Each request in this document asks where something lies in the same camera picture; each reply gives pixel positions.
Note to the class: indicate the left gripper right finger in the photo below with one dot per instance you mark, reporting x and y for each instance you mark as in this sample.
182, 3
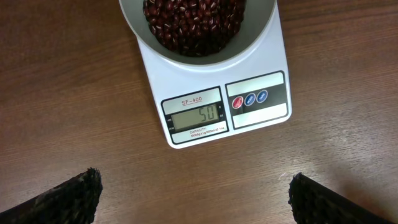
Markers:
313, 203

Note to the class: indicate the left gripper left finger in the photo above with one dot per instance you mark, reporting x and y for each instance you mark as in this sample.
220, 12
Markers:
72, 202

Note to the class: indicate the white digital kitchen scale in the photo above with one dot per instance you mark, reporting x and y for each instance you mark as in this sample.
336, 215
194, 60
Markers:
248, 92

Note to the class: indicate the white bowl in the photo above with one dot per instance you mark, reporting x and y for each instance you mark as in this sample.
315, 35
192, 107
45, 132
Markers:
257, 18

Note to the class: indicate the red beans in bowl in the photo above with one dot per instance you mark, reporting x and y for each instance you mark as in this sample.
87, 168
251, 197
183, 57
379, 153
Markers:
194, 28

